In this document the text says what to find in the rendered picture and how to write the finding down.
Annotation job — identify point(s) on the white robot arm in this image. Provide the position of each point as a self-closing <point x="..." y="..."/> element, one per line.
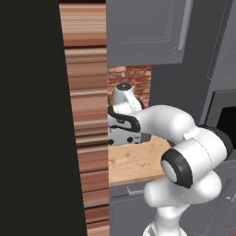
<point x="184" y="147"/>

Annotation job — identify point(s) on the silver toaster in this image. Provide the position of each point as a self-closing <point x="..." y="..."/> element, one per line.
<point x="121" y="138"/>

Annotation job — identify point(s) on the wooden side panel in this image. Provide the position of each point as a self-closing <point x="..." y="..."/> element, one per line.
<point x="87" y="123"/>

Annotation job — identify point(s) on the grey drawer front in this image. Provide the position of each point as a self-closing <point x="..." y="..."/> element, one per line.
<point x="123" y="188"/>

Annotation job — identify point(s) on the black fridge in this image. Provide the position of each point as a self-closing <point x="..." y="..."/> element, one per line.
<point x="33" y="123"/>

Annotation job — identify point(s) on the grey upper cupboard door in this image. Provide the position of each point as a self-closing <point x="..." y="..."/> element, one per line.
<point x="141" y="27"/>

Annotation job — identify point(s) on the grey lower cupboard door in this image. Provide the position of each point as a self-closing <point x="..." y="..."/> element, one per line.
<point x="129" y="218"/>

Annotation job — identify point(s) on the built-in grey oven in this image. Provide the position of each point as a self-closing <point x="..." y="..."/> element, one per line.
<point x="221" y="107"/>

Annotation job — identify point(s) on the grey tall cupboard door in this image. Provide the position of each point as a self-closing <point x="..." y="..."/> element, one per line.
<point x="224" y="37"/>

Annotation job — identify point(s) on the grey cupboard door below oven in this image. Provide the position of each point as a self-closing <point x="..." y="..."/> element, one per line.
<point x="226" y="209"/>

